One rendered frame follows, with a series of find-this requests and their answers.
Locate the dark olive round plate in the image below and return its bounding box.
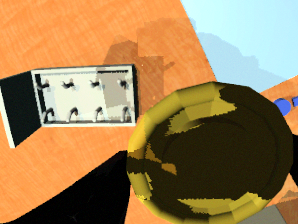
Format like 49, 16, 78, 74
126, 81, 294, 224

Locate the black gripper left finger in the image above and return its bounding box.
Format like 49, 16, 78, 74
5, 151, 132, 224

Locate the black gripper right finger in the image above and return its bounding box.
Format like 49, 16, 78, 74
289, 133, 298, 186

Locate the light blue flat mat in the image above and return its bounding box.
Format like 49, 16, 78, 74
180, 0, 298, 93

